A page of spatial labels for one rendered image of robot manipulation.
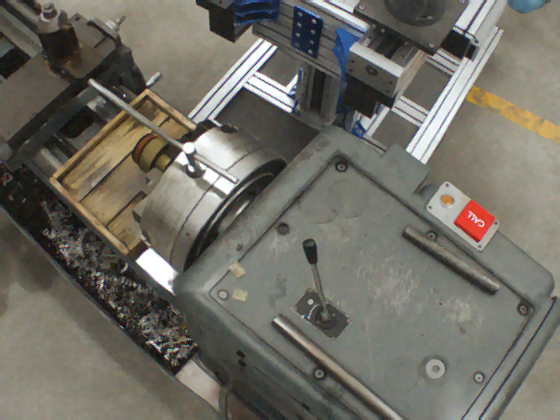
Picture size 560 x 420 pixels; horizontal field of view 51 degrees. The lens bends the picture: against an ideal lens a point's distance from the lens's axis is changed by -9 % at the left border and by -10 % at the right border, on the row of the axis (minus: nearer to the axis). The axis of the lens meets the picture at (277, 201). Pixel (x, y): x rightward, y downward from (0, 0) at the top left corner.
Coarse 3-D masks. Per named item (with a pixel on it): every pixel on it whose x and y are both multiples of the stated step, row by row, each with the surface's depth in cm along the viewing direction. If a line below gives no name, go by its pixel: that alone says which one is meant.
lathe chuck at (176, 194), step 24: (216, 144) 118; (240, 144) 120; (264, 144) 126; (168, 168) 116; (168, 192) 116; (192, 192) 114; (144, 216) 119; (168, 216) 116; (144, 240) 126; (168, 240) 118; (168, 264) 125
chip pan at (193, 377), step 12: (36, 12) 221; (12, 216) 185; (24, 228) 183; (180, 372) 167; (192, 372) 167; (204, 372) 168; (192, 384) 166; (204, 384) 166; (216, 384) 166; (204, 396) 165; (216, 396) 165; (228, 396) 165; (240, 396) 165; (216, 408) 163; (228, 408) 163; (240, 408) 164; (252, 408) 164
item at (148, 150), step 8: (144, 136) 133; (152, 136) 133; (136, 144) 132; (144, 144) 132; (152, 144) 131; (160, 144) 131; (168, 144) 131; (136, 152) 132; (144, 152) 131; (152, 152) 130; (160, 152) 130; (136, 160) 133; (144, 160) 131; (152, 160) 129; (160, 160) 130; (168, 160) 130; (144, 168) 132; (152, 168) 131; (160, 168) 131
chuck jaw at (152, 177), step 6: (156, 168) 130; (150, 174) 129; (156, 174) 129; (162, 174) 130; (150, 180) 129; (156, 180) 129; (150, 186) 128; (144, 192) 127; (150, 192) 127; (144, 198) 128; (138, 204) 125; (144, 204) 125; (138, 210) 124; (138, 216) 124; (138, 222) 126; (144, 234) 124
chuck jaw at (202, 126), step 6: (204, 120) 126; (210, 120) 127; (198, 126) 124; (204, 126) 124; (210, 126) 125; (222, 126) 124; (228, 126) 125; (192, 132) 129; (198, 132) 125; (204, 132) 124; (228, 132) 123; (180, 138) 131; (186, 138) 127; (192, 138) 126; (168, 150) 130; (174, 150) 129; (180, 150) 128; (174, 156) 129
